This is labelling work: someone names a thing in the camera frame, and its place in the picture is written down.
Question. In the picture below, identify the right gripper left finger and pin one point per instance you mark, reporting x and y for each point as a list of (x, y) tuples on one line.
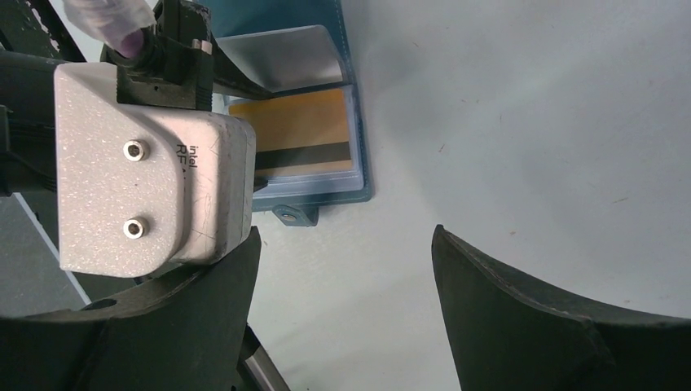
[(182, 330)]

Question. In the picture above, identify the gold credit card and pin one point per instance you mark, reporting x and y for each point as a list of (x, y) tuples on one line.
[(299, 134)]

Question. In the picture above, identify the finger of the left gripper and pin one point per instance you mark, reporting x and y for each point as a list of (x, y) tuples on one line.
[(226, 78)]

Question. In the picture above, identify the blue card holder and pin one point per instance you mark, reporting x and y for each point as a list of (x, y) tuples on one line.
[(297, 47)]

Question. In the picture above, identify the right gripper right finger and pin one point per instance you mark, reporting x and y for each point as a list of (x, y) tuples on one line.
[(511, 331)]

